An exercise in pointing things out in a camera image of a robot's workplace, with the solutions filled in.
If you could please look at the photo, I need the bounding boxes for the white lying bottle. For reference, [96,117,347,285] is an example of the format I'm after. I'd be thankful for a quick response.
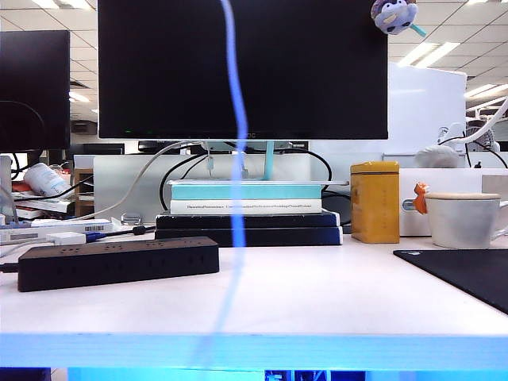
[22,162,72,198]

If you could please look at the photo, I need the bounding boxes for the black wood-top power strip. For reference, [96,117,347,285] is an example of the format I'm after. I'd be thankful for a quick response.
[17,236,221,293]

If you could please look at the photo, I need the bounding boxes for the white book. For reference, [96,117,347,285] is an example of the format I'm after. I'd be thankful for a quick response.
[169,199,323,215]

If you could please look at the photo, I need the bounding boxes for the white desk fan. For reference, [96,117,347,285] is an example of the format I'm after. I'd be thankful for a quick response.
[464,125,502,154]

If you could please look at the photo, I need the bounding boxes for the white charger cable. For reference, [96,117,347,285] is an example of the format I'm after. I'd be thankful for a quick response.
[190,0,249,370]

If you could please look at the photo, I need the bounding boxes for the white blue medicine box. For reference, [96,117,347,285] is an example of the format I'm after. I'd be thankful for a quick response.
[0,218,114,245]

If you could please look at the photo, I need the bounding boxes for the brown wooden cabinet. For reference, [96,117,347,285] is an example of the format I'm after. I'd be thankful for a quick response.
[74,168,95,218]

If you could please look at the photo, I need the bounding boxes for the thick grey cable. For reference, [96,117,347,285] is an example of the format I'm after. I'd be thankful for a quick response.
[39,140,203,223]

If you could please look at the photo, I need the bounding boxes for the grey plush toy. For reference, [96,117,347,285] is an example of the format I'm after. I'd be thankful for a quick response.
[370,0,428,39]

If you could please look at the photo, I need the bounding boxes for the black mouse mat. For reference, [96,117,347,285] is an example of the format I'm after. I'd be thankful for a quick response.
[392,248,508,314]

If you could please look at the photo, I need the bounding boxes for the blue VGA plug black cable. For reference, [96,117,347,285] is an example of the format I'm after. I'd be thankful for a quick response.
[85,225,156,243]

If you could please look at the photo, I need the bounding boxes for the yellow tin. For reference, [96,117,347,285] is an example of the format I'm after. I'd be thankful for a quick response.
[349,160,401,244]

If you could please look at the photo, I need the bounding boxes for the white mug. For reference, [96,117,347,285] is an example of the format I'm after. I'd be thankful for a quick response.
[424,197,508,250]

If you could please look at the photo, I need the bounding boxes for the black looping cable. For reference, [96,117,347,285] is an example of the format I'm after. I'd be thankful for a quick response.
[159,153,210,212]
[307,148,354,227]

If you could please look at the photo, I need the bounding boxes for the white gooseneck tube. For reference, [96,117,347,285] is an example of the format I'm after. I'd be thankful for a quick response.
[462,96,508,143]

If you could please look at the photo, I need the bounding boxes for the large black monitor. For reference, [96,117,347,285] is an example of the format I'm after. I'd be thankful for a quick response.
[97,0,389,140]

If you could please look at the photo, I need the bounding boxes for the white cardboard box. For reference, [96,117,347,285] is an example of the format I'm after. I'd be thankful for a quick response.
[398,167,508,238]

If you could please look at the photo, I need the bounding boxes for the messy stack of papers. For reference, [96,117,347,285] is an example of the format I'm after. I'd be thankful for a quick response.
[10,190,77,220]

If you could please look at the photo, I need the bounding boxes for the orange fox figure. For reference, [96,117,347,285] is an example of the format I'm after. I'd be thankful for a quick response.
[411,181,432,214]

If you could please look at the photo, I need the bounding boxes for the white whiteboard panel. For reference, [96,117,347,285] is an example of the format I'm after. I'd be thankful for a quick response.
[387,61,468,156]

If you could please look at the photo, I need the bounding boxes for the small black monitor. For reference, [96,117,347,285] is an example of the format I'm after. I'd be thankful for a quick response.
[0,30,71,151]

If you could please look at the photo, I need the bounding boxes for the white adapter dongle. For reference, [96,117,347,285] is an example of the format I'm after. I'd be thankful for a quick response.
[0,232,87,259]

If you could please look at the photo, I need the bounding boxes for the wooden mug lid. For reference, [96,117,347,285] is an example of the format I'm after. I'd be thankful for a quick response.
[424,191,502,202]

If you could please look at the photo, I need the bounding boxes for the teal book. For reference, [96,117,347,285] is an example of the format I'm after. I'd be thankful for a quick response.
[170,184,323,202]

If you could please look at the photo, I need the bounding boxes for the clear plastic holder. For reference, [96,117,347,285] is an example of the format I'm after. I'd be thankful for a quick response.
[0,155,19,227]

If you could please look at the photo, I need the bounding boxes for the white rounded object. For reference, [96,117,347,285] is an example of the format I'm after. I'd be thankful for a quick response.
[414,144,461,170]

